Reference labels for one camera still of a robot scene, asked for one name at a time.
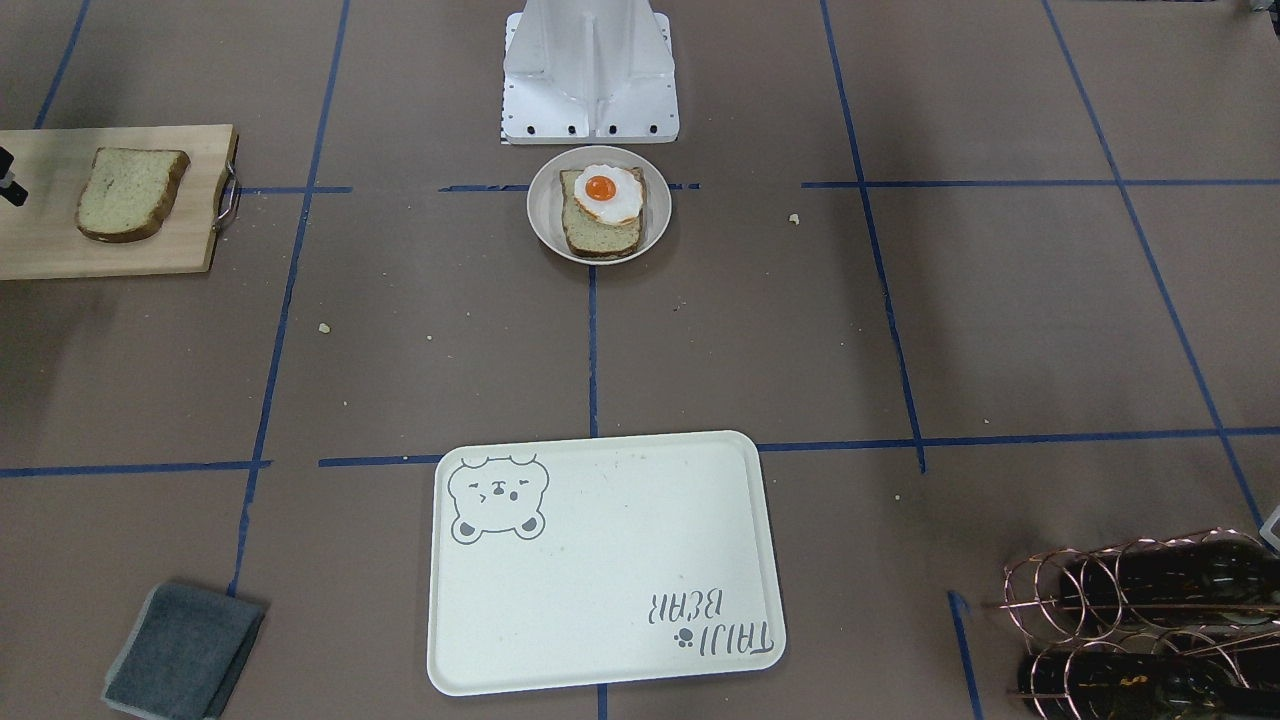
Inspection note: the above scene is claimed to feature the cream bear tray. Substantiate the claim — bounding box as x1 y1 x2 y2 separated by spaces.
426 430 787 697

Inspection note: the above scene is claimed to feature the dark green wine bottle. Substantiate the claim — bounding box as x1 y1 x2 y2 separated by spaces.
1059 539 1279 629

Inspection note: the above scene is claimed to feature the white round plate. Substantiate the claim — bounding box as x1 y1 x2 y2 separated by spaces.
526 145 673 266

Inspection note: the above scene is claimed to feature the grey folded cloth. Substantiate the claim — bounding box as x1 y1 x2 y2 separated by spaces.
101 582 266 719

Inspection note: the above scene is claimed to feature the copper wire bottle rack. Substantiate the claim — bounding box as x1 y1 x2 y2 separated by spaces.
998 528 1279 719

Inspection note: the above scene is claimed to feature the wooden cutting board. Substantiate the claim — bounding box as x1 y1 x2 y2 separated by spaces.
1 124 238 281

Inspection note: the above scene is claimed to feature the fried egg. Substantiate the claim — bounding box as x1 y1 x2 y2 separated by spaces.
571 164 645 225

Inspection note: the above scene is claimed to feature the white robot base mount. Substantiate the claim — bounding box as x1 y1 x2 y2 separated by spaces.
500 1 681 145

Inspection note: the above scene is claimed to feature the bread slice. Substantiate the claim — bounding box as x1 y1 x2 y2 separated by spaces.
76 147 189 243
559 167 643 258

